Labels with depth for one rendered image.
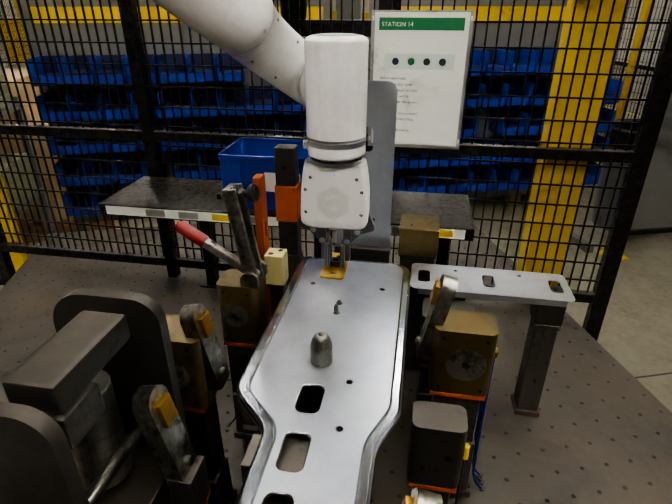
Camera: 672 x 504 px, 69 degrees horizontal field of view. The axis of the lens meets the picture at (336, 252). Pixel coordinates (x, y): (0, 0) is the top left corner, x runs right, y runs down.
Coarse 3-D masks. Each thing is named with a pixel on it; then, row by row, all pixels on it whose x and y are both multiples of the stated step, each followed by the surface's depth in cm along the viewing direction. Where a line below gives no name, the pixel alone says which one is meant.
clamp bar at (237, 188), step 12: (228, 192) 74; (240, 192) 75; (252, 192) 74; (228, 204) 75; (240, 204) 78; (228, 216) 76; (240, 216) 75; (240, 228) 76; (252, 228) 79; (240, 240) 77; (252, 240) 80; (240, 252) 78; (252, 252) 81; (252, 264) 79; (264, 276) 83
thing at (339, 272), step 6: (336, 258) 78; (324, 264) 78; (330, 264) 78; (336, 264) 77; (324, 270) 77; (330, 270) 77; (336, 270) 77; (342, 270) 77; (324, 276) 75; (330, 276) 75; (336, 276) 75; (342, 276) 75
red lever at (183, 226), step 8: (176, 224) 79; (184, 224) 79; (184, 232) 79; (192, 232) 79; (200, 232) 80; (192, 240) 80; (200, 240) 79; (208, 240) 80; (208, 248) 80; (216, 248) 80; (224, 248) 81; (224, 256) 80; (232, 256) 81; (232, 264) 81; (240, 264) 81
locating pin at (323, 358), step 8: (320, 336) 69; (328, 336) 69; (312, 344) 69; (320, 344) 68; (328, 344) 69; (312, 352) 69; (320, 352) 69; (328, 352) 69; (312, 360) 70; (320, 360) 69; (328, 360) 70
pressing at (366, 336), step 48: (288, 288) 89; (336, 288) 90; (384, 288) 90; (288, 336) 77; (336, 336) 77; (384, 336) 77; (240, 384) 66; (288, 384) 67; (336, 384) 67; (384, 384) 67; (288, 432) 59; (336, 432) 59; (384, 432) 60; (288, 480) 53; (336, 480) 53
